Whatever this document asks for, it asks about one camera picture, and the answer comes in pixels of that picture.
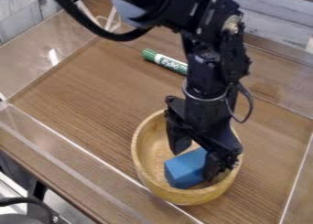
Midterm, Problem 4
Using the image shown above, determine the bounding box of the black equipment with cable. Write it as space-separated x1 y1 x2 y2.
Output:
0 197 72 224

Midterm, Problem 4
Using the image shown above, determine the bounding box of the clear acrylic corner bracket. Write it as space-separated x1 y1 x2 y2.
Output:
76 0 121 32

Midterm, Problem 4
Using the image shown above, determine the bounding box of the brown wooden bowl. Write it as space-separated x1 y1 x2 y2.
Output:
131 110 243 206

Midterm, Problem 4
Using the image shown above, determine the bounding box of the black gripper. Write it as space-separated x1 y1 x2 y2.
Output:
164 92 243 181

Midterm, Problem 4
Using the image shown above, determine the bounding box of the black cable loop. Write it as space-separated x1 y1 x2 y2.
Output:
223 82 254 124

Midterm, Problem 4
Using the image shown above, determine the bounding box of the green white Expo marker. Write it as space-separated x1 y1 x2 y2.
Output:
141 48 188 75

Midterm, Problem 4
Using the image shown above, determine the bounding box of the blue rectangular block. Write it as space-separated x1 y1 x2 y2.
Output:
163 147 206 189

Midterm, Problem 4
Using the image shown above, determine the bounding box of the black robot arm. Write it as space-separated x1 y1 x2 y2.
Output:
54 0 251 180

